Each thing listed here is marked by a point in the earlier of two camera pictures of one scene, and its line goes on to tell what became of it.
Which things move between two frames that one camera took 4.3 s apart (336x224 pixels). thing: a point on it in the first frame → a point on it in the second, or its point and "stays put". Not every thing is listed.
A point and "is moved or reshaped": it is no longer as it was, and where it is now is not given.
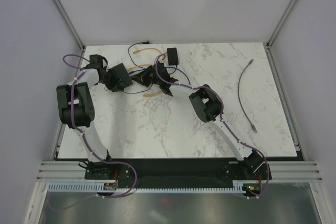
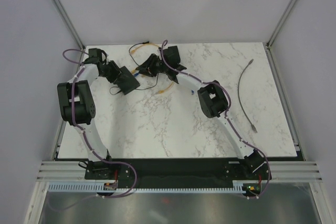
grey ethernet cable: (253, 126) stays put
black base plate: (172, 173) stays put
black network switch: (122, 73) is moved or reshaped
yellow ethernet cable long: (145, 95) is moved or reshaped
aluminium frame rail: (66, 171) stays put
